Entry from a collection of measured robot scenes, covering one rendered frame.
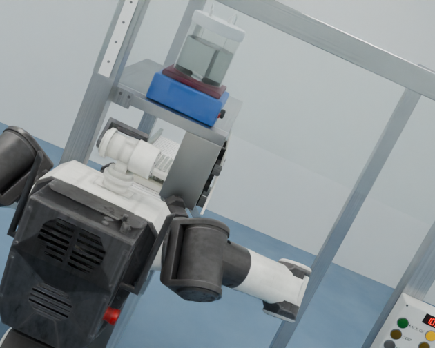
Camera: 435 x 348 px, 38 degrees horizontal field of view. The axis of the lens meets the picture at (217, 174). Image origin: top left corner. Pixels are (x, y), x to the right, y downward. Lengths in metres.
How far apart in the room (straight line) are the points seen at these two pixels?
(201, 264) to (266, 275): 0.17
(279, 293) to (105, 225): 0.43
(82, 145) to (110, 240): 0.64
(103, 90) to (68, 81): 3.47
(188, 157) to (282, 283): 0.51
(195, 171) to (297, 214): 3.57
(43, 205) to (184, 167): 0.67
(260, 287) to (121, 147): 0.41
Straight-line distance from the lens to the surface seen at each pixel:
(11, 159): 1.31
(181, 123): 1.71
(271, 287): 1.37
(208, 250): 1.25
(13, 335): 1.36
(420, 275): 1.77
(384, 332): 1.79
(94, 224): 1.13
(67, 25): 5.10
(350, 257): 5.46
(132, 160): 1.26
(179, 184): 1.75
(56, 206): 1.14
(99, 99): 1.69
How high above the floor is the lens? 1.76
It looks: 16 degrees down
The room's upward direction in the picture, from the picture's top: 25 degrees clockwise
